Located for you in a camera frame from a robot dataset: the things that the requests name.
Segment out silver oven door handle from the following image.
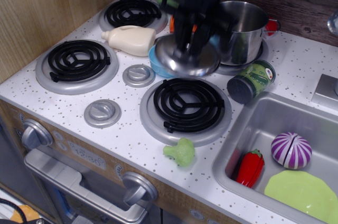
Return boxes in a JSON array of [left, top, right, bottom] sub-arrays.
[[24, 149, 148, 223]]

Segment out orange yellow object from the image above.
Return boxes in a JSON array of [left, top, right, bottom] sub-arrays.
[[10, 205, 40, 223]]

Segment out left oven dial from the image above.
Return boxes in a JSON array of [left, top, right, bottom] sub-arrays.
[[21, 119, 54, 150]]

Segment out purple toy onion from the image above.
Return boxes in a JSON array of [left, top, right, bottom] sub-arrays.
[[270, 132, 312, 170]]

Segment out stainless steel pot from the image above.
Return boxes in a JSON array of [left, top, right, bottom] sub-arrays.
[[210, 1, 269, 66]]

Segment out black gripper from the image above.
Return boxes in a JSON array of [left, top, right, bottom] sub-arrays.
[[170, 0, 235, 55]]

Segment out green peas can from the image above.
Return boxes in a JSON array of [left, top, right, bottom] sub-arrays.
[[227, 60, 276, 104]]

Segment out oven dial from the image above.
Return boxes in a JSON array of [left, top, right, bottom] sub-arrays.
[[122, 171, 158, 206], [21, 119, 54, 150]]

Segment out grey stovetop knob front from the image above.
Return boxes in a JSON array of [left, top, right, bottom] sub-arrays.
[[84, 99, 121, 128]]

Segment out grey stovetop knob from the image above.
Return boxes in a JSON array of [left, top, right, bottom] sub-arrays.
[[84, 99, 121, 128], [123, 64, 155, 88]]

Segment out oven clock display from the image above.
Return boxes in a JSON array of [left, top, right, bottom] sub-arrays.
[[67, 141, 106, 170]]

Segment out front left black burner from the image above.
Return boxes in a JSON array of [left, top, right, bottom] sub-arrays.
[[35, 40, 118, 95]]

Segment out silver sink basin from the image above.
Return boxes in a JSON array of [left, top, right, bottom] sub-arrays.
[[213, 92, 337, 223]]

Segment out red toy cup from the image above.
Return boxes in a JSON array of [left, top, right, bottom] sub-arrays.
[[264, 17, 281, 36]]

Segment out grey stovetop knob middle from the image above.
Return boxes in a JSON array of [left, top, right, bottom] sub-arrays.
[[123, 64, 155, 88]]

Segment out green toy cabbage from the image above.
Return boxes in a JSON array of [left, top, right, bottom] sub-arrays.
[[156, 0, 182, 14]]

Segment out chrome faucet spout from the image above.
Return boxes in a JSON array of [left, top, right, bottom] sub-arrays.
[[327, 10, 338, 36]]

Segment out silver faucet base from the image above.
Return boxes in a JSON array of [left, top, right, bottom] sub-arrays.
[[311, 74, 337, 110]]

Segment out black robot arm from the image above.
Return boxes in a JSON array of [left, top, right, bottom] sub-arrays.
[[157, 0, 235, 55]]

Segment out front right black burner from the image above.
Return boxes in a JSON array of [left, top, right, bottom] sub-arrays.
[[139, 78, 232, 147]]

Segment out right oven dial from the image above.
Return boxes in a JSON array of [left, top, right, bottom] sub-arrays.
[[122, 171, 158, 206]]

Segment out steel pot lid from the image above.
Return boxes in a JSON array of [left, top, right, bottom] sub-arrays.
[[155, 34, 221, 77]]

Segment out red toy pepper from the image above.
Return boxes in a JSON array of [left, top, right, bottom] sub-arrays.
[[236, 149, 265, 188]]

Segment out black burner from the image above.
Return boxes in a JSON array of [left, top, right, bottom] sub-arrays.
[[98, 0, 167, 33], [35, 40, 118, 95], [139, 78, 232, 147]]

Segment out light blue plastic bowl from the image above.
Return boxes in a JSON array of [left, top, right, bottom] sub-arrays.
[[148, 46, 173, 78]]

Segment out back left black burner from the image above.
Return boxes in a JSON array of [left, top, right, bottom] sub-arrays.
[[98, 0, 167, 33]]

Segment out light green plate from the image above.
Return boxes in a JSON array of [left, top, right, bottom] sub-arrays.
[[264, 170, 337, 223]]

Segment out green toy broccoli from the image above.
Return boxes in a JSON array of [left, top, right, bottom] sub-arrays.
[[163, 138, 195, 167]]

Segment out back right burner ring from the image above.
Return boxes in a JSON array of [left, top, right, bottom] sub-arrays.
[[213, 36, 269, 76]]

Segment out black cable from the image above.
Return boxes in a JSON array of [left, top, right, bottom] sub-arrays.
[[0, 197, 27, 224]]

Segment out orange toy carrot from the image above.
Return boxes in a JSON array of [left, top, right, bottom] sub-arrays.
[[169, 15, 175, 33]]

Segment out cream toy bottle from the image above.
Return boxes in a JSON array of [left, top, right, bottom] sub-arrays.
[[101, 25, 156, 57]]

